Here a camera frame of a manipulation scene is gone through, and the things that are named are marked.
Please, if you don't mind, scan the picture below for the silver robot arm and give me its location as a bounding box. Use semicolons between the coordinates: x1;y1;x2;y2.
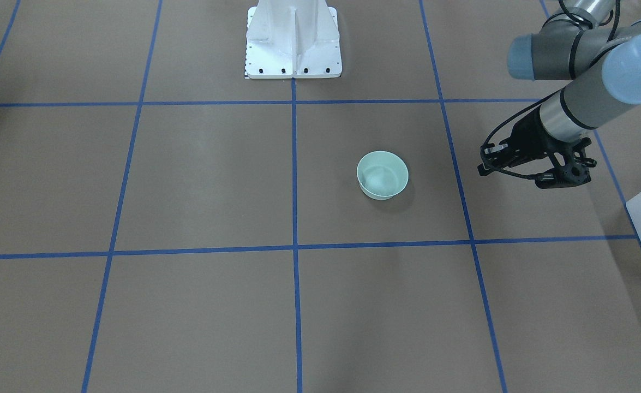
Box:
478;1;641;189

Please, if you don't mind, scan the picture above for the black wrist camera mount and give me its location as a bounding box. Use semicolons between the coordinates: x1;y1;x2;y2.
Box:
534;137;597;189

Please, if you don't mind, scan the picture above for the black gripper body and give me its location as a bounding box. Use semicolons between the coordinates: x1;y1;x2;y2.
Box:
499;112;562;167

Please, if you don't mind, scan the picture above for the mint green bowl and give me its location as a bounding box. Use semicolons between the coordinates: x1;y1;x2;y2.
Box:
357;150;410;201

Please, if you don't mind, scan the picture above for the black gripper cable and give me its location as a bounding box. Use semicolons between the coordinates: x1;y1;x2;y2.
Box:
478;0;621;181

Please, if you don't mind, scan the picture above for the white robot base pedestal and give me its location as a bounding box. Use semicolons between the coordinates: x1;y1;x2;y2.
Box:
244;1;343;79

